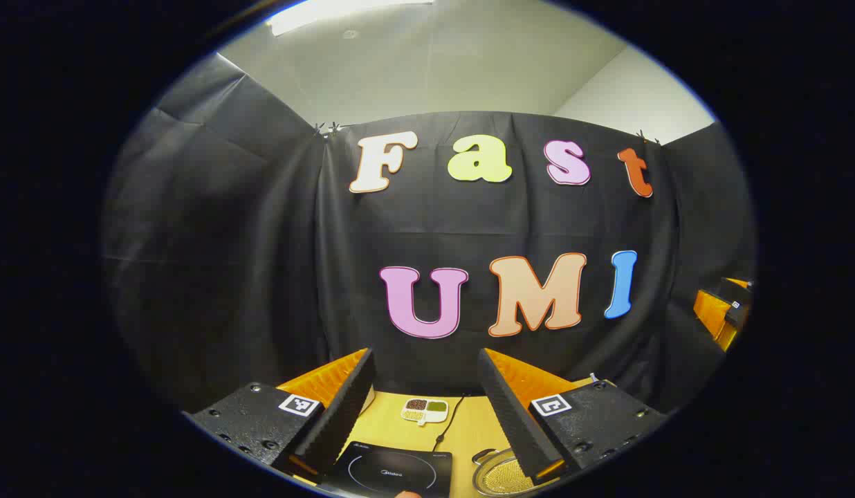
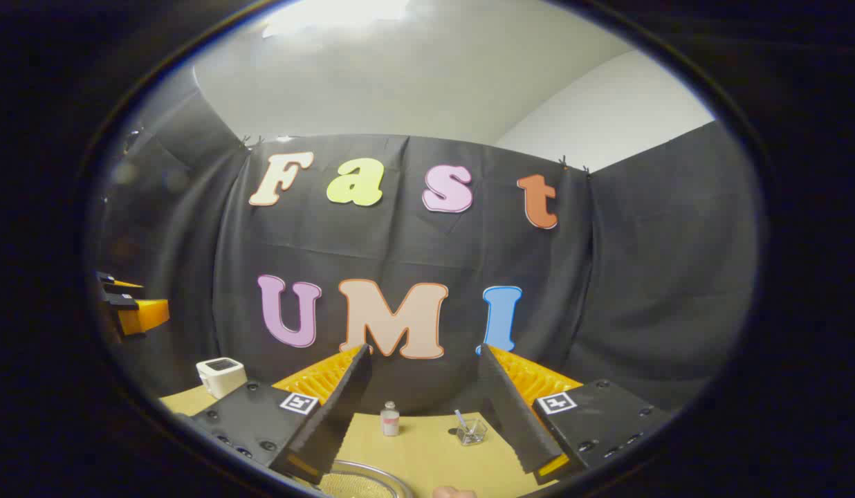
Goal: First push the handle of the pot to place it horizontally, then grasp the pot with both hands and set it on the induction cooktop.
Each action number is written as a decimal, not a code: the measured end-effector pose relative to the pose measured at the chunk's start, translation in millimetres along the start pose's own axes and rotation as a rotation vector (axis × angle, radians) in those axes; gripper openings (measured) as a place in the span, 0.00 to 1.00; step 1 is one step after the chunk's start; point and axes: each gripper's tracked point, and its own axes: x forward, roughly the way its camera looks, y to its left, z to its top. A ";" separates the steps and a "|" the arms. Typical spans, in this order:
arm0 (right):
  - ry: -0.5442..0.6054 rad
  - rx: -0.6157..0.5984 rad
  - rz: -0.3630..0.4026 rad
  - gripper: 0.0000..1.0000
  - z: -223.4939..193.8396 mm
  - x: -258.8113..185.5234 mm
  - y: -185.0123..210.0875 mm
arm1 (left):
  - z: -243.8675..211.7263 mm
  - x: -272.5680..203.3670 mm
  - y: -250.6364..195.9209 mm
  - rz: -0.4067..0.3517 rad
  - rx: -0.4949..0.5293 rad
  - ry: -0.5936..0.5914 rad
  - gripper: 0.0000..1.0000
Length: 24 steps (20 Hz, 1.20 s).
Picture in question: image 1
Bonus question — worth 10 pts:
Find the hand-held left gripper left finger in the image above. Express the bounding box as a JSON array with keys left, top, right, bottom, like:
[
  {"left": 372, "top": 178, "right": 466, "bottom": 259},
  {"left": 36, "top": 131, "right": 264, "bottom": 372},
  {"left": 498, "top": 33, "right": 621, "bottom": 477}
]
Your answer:
[{"left": 185, "top": 347, "right": 377, "bottom": 478}]

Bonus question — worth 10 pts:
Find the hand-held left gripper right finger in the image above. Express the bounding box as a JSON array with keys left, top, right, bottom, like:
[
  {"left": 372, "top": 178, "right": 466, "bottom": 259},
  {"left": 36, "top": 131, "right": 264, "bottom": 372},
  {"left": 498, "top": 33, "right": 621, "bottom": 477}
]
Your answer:
[{"left": 477, "top": 348, "right": 667, "bottom": 485}]

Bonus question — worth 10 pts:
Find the stainless steel pot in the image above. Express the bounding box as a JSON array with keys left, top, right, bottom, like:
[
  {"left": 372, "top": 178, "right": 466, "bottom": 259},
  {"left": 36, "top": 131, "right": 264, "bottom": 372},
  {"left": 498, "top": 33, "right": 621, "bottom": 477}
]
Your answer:
[{"left": 472, "top": 448, "right": 561, "bottom": 496}]

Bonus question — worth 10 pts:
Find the black induction cooktop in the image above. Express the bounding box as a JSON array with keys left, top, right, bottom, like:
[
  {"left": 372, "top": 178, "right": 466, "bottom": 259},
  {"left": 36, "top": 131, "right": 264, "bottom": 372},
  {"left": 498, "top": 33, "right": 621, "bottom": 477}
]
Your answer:
[{"left": 317, "top": 441, "right": 454, "bottom": 498}]

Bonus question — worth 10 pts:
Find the white divided dish of beans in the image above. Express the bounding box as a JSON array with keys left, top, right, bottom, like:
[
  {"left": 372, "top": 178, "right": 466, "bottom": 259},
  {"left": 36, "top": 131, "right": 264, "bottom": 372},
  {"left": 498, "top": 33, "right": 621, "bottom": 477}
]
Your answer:
[{"left": 401, "top": 398, "right": 449, "bottom": 426}]

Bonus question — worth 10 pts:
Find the black power cable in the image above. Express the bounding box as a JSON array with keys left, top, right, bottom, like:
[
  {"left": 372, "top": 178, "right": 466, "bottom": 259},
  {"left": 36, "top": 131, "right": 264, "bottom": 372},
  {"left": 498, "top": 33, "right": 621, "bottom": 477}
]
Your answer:
[{"left": 432, "top": 394, "right": 466, "bottom": 454}]

